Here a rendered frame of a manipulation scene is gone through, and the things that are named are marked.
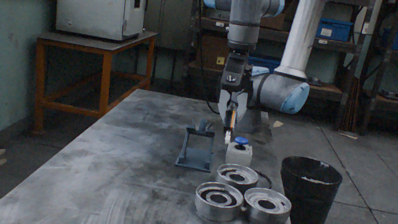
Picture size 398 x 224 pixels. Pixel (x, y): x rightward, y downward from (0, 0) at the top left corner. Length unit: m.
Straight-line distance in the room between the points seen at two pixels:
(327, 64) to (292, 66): 3.69
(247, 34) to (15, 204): 0.63
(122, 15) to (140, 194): 2.26
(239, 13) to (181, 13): 3.72
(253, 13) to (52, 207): 0.61
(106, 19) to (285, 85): 2.02
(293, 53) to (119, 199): 0.76
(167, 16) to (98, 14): 1.72
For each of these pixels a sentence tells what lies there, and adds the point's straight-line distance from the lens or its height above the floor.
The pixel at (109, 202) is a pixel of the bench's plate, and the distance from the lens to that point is 0.83.
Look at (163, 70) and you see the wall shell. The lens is 4.98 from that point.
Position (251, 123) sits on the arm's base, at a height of 0.84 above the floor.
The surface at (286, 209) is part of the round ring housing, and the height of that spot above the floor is 0.83.
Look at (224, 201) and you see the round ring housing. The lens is 0.86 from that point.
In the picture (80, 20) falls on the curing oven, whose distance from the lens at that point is 3.12.
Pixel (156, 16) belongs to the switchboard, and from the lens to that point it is 4.68.
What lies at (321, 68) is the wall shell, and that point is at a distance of 4.96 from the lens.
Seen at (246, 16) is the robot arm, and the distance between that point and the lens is 0.91.
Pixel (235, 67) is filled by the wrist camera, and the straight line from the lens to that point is 0.90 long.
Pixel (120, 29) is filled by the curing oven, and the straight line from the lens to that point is 3.01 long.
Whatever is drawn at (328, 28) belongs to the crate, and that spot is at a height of 1.12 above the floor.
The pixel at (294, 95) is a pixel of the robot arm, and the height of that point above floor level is 0.98.
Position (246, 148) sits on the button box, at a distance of 1.10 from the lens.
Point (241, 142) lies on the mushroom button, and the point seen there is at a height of 0.87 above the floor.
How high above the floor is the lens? 1.25
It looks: 17 degrees down
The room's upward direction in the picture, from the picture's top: 9 degrees clockwise
